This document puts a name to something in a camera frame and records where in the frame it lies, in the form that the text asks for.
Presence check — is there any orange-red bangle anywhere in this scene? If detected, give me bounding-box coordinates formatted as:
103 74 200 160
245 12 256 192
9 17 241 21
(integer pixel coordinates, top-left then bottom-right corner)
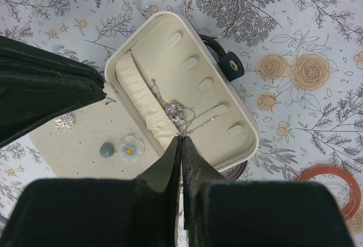
297 165 362 221

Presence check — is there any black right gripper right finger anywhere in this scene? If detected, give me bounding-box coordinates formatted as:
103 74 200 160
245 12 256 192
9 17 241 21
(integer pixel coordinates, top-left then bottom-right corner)
180 137 356 246

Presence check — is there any floral table mat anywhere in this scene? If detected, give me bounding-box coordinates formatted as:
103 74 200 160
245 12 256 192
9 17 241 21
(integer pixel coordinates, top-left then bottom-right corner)
1 0 362 246

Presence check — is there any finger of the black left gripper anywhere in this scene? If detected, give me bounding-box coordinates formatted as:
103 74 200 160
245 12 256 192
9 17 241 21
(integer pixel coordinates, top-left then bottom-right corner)
1 36 106 147

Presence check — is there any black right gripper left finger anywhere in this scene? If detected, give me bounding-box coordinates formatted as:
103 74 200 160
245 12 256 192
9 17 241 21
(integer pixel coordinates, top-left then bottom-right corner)
1 137 182 246

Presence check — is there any dark purple bangle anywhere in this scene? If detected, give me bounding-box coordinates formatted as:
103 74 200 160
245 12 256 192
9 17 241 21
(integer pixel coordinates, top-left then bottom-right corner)
221 161 247 181

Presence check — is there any green stone pendant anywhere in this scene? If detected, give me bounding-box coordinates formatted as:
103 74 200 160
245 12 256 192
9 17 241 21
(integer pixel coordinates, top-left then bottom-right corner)
99 142 115 158

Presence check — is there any black bangle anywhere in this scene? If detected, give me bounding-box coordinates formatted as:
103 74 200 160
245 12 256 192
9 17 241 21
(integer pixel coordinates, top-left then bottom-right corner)
199 34 226 62

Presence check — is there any cream and navy jewelry box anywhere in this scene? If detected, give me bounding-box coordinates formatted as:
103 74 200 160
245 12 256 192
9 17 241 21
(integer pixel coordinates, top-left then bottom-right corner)
29 11 259 179

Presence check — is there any blue flower earring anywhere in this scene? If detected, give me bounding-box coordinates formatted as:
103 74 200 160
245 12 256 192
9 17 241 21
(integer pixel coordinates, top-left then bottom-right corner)
116 135 145 164

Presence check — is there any silver snowflake earring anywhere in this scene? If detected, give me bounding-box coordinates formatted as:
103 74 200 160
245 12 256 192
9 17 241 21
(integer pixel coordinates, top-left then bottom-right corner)
54 113 76 132

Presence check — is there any silver blue-stone necklace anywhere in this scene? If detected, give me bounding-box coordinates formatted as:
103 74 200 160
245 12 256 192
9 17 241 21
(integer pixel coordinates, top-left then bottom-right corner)
150 78 225 138

